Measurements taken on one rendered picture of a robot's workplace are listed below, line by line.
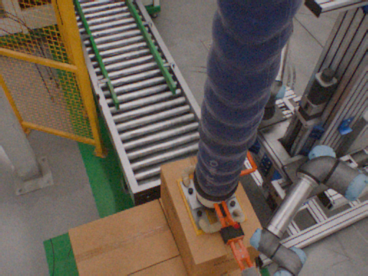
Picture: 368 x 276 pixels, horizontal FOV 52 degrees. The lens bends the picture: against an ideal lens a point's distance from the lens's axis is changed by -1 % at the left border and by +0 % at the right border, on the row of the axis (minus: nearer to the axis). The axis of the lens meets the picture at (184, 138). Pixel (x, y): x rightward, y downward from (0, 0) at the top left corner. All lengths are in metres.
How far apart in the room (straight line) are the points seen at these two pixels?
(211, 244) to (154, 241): 0.52
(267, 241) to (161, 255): 0.99
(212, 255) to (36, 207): 1.72
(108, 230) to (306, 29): 3.38
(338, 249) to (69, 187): 2.20
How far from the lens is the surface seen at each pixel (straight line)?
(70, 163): 3.41
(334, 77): 2.01
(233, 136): 1.40
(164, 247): 2.42
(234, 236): 1.89
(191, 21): 4.64
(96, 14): 3.85
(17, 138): 2.92
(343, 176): 1.61
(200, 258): 1.99
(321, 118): 2.18
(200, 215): 2.03
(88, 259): 2.44
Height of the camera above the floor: 2.84
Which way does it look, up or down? 55 degrees down
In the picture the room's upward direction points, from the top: 5 degrees clockwise
